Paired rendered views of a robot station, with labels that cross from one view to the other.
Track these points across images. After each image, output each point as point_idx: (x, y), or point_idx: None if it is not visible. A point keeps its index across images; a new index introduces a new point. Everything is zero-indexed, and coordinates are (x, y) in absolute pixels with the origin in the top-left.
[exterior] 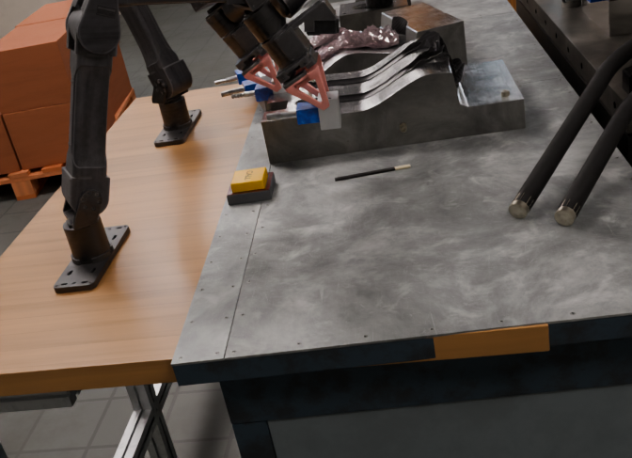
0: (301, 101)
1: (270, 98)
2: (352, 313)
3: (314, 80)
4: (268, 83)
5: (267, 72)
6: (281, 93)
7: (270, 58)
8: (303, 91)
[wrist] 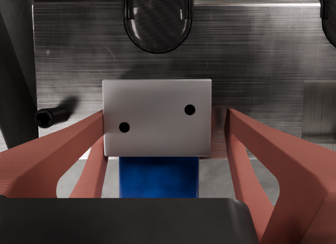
0: (328, 29)
1: (248, 151)
2: None
3: None
4: (248, 164)
5: (98, 185)
6: (214, 112)
7: (332, 166)
8: (232, 26)
